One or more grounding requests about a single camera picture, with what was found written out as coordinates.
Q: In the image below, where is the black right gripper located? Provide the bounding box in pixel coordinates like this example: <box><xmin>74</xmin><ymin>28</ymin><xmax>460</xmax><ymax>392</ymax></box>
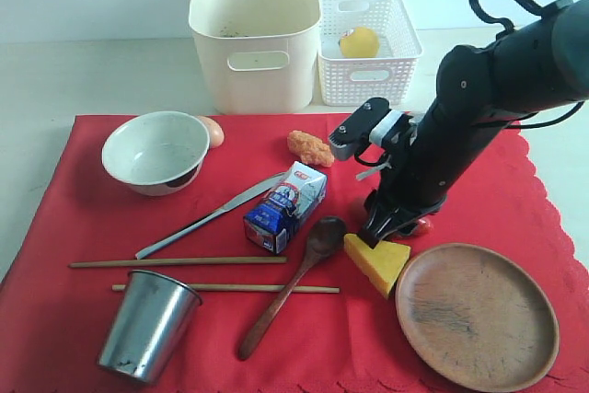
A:
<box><xmin>357</xmin><ymin>155</ymin><xmax>460</xmax><ymax>248</ymax></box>

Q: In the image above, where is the red sausage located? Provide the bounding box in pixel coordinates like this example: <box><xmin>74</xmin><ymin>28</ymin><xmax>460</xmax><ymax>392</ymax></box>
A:
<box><xmin>352</xmin><ymin>197</ymin><xmax>434</xmax><ymax>237</ymax></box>

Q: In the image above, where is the blue milk carton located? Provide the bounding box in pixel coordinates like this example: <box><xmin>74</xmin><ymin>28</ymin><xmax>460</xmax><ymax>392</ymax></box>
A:
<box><xmin>243</xmin><ymin>161</ymin><xmax>328</xmax><ymax>255</ymax></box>

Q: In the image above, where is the orange fried nugget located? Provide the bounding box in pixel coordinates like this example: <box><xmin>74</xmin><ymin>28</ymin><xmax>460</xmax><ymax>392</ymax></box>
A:
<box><xmin>286</xmin><ymin>130</ymin><xmax>335</xmax><ymax>168</ymax></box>

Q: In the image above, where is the yellow lemon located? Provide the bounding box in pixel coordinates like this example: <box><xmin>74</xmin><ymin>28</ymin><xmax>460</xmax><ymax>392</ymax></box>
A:
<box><xmin>339</xmin><ymin>27</ymin><xmax>380</xmax><ymax>58</ymax></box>

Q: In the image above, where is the brown egg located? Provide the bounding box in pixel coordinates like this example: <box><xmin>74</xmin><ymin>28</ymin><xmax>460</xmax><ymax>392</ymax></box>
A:
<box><xmin>198</xmin><ymin>116</ymin><xmax>225</xmax><ymax>149</ymax></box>

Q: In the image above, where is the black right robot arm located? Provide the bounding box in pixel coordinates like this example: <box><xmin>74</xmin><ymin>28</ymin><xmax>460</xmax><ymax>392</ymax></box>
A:
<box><xmin>358</xmin><ymin>0</ymin><xmax>588</xmax><ymax>247</ymax></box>

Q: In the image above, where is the yellow cheese wedge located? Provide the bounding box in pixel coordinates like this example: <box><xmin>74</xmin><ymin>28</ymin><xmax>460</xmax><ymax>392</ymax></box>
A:
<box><xmin>344</xmin><ymin>233</ymin><xmax>411</xmax><ymax>299</ymax></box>

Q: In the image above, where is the dark wooden spoon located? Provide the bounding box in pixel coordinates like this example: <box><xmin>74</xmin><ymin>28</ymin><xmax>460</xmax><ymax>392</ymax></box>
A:
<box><xmin>237</xmin><ymin>216</ymin><xmax>347</xmax><ymax>361</ymax></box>

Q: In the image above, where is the brown wooden plate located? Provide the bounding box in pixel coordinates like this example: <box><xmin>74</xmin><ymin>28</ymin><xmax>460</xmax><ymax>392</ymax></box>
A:
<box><xmin>395</xmin><ymin>243</ymin><xmax>560</xmax><ymax>392</ymax></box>

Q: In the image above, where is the upper wooden chopstick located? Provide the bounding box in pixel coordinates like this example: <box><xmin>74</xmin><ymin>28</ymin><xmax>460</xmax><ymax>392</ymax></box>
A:
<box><xmin>69</xmin><ymin>256</ymin><xmax>287</xmax><ymax>269</ymax></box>

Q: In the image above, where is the wooden chopstick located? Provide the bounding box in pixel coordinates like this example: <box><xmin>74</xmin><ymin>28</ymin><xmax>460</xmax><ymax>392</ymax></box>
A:
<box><xmin>111</xmin><ymin>283</ymin><xmax>341</xmax><ymax>295</ymax></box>
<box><xmin>69</xmin><ymin>256</ymin><xmax>287</xmax><ymax>269</ymax></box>

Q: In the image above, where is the white perforated plastic basket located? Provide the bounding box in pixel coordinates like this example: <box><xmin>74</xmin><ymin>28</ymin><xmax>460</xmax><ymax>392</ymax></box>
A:
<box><xmin>318</xmin><ymin>0</ymin><xmax>422</xmax><ymax>106</ymax></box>

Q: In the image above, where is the lower wooden chopstick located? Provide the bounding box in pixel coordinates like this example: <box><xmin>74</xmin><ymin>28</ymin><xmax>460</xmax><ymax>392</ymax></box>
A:
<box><xmin>111</xmin><ymin>283</ymin><xmax>341</xmax><ymax>295</ymax></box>

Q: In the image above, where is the red tablecloth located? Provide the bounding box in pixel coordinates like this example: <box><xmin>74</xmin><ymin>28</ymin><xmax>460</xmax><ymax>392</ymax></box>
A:
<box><xmin>1</xmin><ymin>114</ymin><xmax>588</xmax><ymax>392</ymax></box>

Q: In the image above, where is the white ceramic bowl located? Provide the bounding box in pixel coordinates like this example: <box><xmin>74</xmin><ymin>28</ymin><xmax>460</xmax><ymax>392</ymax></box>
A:
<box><xmin>101</xmin><ymin>111</ymin><xmax>210</xmax><ymax>197</ymax></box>

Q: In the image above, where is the stainless steel cup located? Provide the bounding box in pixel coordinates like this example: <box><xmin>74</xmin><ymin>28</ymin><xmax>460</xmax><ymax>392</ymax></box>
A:
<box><xmin>98</xmin><ymin>270</ymin><xmax>202</xmax><ymax>385</ymax></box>

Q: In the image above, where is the silver table knife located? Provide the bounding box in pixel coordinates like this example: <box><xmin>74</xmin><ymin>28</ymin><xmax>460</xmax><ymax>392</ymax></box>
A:
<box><xmin>134</xmin><ymin>172</ymin><xmax>284</xmax><ymax>260</ymax></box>

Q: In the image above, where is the cream plastic bin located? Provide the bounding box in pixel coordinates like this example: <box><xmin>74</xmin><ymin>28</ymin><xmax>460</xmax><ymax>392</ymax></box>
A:
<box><xmin>189</xmin><ymin>0</ymin><xmax>321</xmax><ymax>114</ymax></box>

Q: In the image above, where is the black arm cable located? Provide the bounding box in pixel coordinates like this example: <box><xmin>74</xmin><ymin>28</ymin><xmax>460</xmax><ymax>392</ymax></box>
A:
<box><xmin>468</xmin><ymin>0</ymin><xmax>585</xmax><ymax>130</ymax></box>

